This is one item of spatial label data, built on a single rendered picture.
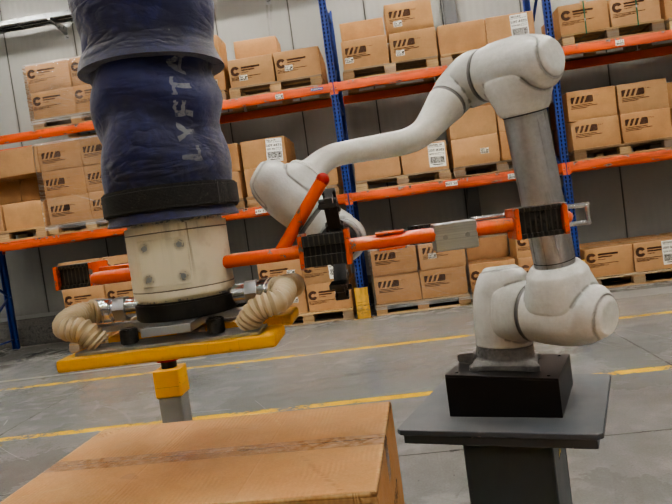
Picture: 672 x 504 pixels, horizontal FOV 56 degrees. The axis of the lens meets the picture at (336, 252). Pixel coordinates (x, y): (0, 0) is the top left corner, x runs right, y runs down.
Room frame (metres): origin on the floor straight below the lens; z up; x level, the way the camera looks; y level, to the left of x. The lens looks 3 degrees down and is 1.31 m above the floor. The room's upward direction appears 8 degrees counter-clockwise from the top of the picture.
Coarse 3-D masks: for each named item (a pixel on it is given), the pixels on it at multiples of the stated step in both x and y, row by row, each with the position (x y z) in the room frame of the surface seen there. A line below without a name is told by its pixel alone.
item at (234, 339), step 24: (120, 336) 0.99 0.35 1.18; (168, 336) 1.02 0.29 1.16; (192, 336) 0.99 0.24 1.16; (216, 336) 0.96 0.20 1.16; (240, 336) 0.96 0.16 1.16; (264, 336) 0.94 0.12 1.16; (72, 360) 0.96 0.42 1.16; (96, 360) 0.96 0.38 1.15; (120, 360) 0.95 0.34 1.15; (144, 360) 0.95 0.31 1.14
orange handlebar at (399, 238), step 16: (480, 224) 1.03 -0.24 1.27; (496, 224) 1.03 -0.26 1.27; (512, 224) 1.03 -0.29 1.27; (352, 240) 1.05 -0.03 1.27; (368, 240) 1.04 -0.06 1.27; (384, 240) 1.04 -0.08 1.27; (400, 240) 1.04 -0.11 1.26; (416, 240) 1.04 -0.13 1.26; (432, 240) 1.04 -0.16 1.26; (224, 256) 1.06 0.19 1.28; (240, 256) 1.06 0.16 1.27; (256, 256) 1.05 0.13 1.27; (272, 256) 1.05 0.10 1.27; (288, 256) 1.05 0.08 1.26; (96, 272) 1.08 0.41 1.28; (112, 272) 1.07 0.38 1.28; (128, 272) 1.07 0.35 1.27
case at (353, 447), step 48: (144, 432) 1.24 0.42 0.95; (192, 432) 1.20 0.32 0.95; (240, 432) 1.16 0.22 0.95; (288, 432) 1.12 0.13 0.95; (336, 432) 1.09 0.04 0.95; (384, 432) 1.05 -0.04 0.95; (48, 480) 1.04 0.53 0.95; (96, 480) 1.01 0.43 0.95; (144, 480) 0.98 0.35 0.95; (192, 480) 0.96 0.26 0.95; (240, 480) 0.93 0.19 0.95; (288, 480) 0.91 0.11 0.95; (336, 480) 0.88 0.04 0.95; (384, 480) 0.93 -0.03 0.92
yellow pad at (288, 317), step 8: (240, 304) 1.17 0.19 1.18; (288, 312) 1.15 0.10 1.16; (296, 312) 1.19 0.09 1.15; (224, 320) 1.15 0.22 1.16; (232, 320) 1.15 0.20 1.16; (272, 320) 1.13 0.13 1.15; (280, 320) 1.13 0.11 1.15; (288, 320) 1.13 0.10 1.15; (112, 336) 1.15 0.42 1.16; (152, 336) 1.14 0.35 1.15; (160, 336) 1.14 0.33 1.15
